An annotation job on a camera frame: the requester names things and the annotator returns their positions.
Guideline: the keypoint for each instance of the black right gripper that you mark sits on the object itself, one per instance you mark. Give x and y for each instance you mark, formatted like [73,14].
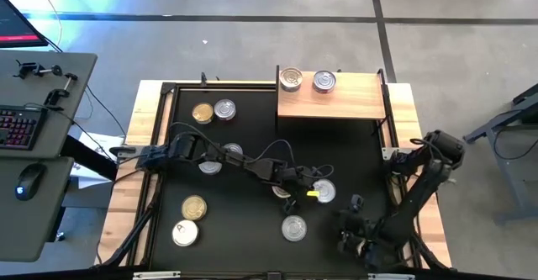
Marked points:
[374,250]

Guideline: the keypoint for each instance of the black desk clamp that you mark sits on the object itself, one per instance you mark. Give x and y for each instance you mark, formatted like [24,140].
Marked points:
[27,69]
[54,98]

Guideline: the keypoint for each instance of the gold-lid green-label seafood can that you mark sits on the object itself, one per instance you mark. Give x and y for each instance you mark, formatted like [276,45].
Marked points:
[203,113]
[193,207]

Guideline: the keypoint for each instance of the silver metal bracket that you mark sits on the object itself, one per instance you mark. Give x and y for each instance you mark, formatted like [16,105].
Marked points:
[156,275]
[391,276]

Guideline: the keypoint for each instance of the black computer mouse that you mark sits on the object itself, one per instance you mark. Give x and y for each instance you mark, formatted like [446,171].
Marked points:
[29,181]

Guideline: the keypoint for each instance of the black table mat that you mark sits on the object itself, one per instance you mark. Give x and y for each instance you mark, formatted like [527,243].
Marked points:
[252,212]

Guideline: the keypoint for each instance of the black desk leg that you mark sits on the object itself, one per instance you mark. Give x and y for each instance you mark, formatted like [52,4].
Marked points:
[88,156]

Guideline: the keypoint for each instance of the white paper sheet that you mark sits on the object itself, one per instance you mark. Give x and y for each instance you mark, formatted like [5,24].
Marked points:
[101,143]

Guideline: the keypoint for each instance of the silver-lid red-label seafood can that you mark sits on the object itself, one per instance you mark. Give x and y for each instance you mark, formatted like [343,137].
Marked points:
[324,81]
[233,147]
[225,109]

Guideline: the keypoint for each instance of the black computer monitor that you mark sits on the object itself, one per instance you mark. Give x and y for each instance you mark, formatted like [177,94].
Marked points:
[17,28]

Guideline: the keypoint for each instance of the black backlit keyboard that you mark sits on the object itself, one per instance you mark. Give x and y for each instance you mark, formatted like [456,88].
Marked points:
[19,128]

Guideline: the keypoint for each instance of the grey desk panel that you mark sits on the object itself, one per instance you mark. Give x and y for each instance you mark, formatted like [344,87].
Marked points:
[25,91]

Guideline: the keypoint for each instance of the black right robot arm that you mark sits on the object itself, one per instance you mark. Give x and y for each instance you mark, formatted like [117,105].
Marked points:
[414,204]

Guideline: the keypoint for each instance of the black frame clip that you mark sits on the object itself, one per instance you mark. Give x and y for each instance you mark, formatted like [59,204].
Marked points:
[204,79]

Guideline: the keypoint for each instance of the grey metal stand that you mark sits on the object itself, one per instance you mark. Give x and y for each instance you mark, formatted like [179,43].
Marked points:
[510,175]

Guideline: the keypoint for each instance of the silver-lid green-label seafood can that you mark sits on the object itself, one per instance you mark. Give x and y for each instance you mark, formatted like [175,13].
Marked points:
[294,228]

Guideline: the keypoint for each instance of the white-lid blue-label seafood can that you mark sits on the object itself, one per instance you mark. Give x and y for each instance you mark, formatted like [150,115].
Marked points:
[185,233]

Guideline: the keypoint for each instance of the black aluminium table frame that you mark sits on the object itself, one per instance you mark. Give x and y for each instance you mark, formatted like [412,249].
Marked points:
[227,86]

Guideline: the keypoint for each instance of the wooden shelf with black legs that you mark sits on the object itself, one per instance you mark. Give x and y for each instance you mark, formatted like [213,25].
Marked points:
[357,99]

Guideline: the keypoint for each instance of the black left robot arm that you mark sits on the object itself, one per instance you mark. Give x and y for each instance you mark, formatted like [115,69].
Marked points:
[185,147]

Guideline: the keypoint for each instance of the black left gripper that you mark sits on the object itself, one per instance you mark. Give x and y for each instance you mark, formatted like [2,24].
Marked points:
[298,179]

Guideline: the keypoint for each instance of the pale-gold-lid blue-label seafood can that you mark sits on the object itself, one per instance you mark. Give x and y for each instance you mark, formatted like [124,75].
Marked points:
[327,189]
[281,192]
[291,79]

